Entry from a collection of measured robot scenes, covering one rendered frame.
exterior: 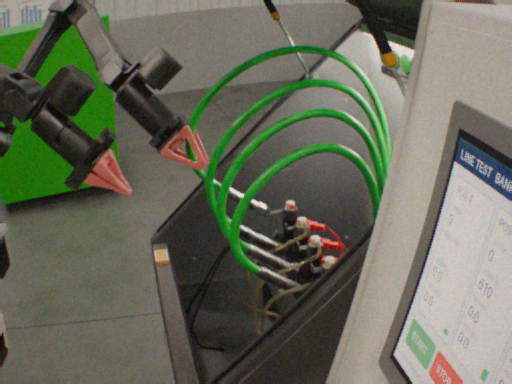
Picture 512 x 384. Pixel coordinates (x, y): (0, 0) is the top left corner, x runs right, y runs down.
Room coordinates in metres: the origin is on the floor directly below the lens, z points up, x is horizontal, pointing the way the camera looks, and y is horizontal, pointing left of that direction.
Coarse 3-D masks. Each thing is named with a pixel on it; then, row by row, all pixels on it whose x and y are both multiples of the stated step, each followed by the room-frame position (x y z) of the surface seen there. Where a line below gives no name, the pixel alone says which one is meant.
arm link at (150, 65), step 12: (156, 48) 1.15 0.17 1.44; (144, 60) 1.14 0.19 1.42; (156, 60) 1.10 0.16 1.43; (168, 60) 1.10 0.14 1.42; (108, 72) 1.15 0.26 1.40; (120, 72) 1.13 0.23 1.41; (132, 72) 1.14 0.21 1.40; (144, 72) 1.10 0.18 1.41; (156, 72) 1.10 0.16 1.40; (168, 72) 1.10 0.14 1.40; (108, 84) 1.12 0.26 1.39; (120, 84) 1.14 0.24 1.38; (144, 84) 1.16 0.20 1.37; (156, 84) 1.10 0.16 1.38
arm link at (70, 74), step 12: (60, 72) 0.95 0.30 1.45; (72, 72) 0.94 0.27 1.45; (84, 72) 0.98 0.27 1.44; (48, 84) 0.95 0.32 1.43; (60, 84) 0.94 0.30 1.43; (72, 84) 0.93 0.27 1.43; (84, 84) 0.93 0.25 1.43; (96, 84) 0.97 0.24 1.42; (12, 96) 0.93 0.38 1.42; (60, 96) 0.93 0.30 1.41; (72, 96) 0.93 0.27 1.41; (84, 96) 0.94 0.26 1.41; (12, 108) 0.93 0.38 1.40; (24, 108) 0.92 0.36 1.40; (36, 108) 0.96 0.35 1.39; (60, 108) 0.93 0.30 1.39; (72, 108) 0.94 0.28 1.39; (24, 120) 0.93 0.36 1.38
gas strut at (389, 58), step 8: (360, 0) 0.80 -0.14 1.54; (368, 0) 0.81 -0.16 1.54; (360, 8) 0.80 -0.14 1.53; (368, 8) 0.80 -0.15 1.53; (368, 16) 0.80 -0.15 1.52; (376, 16) 0.81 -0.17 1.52; (368, 24) 0.81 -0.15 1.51; (376, 24) 0.80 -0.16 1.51; (376, 32) 0.81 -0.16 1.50; (376, 40) 0.81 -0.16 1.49; (384, 40) 0.81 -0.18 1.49; (384, 48) 0.81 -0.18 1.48; (384, 56) 0.81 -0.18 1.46; (392, 56) 0.81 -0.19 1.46; (384, 64) 0.82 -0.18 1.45; (392, 64) 0.81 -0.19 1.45; (392, 72) 0.82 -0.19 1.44; (400, 80) 0.82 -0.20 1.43; (400, 88) 0.82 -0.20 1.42
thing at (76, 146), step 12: (72, 132) 0.94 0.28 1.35; (84, 132) 0.96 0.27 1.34; (108, 132) 0.97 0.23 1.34; (60, 144) 0.93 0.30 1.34; (72, 144) 0.93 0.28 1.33; (84, 144) 0.94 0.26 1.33; (96, 144) 0.92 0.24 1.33; (60, 156) 0.94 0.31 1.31; (72, 156) 0.93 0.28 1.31; (84, 156) 0.92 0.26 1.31; (96, 156) 0.96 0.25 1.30
